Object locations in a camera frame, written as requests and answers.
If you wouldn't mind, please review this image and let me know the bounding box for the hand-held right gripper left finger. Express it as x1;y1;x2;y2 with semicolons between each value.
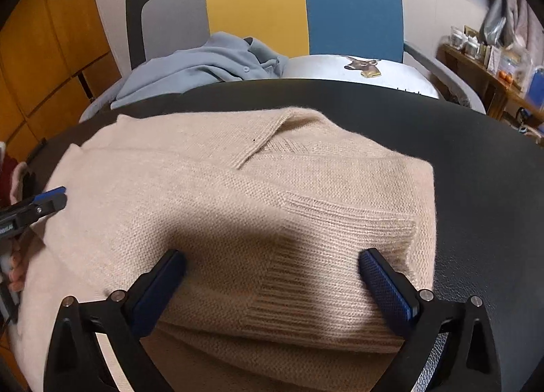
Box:
45;249;188;392

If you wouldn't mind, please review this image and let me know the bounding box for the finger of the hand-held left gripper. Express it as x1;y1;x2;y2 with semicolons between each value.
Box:
13;186;68;227

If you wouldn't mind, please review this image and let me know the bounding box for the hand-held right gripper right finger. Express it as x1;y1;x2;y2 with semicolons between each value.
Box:
359;248;502;392

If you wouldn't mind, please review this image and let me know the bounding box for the beige knit sweater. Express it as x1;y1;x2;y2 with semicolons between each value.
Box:
8;107;438;392

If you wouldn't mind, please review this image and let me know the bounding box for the person's left hand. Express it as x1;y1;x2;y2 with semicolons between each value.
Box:
7;248;30;293

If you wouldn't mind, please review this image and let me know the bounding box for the orange wooden wardrobe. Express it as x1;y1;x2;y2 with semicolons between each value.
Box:
0;0;124;155

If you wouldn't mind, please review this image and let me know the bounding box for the light blue shirt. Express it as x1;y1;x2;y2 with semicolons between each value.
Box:
110;32;292;110

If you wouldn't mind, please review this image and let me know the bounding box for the white printed pillow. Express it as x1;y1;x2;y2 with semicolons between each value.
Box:
283;54;440;100

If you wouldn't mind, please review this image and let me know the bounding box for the wooden table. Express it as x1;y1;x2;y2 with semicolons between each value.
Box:
438;43;544;138

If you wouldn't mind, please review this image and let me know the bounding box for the white box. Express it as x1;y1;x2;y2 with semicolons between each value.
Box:
484;46;500;74

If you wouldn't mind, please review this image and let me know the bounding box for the blue folding chair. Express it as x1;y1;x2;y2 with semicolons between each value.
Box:
525;65;544;129

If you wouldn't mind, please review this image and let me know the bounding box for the round tin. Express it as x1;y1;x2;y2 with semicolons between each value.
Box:
499;48;528;78

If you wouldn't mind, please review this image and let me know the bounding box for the grey yellow blue armchair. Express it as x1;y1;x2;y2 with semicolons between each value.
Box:
79;0;485;121

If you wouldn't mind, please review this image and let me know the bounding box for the silver foil bag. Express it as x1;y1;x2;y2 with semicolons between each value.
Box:
482;0;508;47

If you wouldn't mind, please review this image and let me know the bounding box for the pale patterned curtain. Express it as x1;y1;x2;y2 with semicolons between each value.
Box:
501;0;542;49

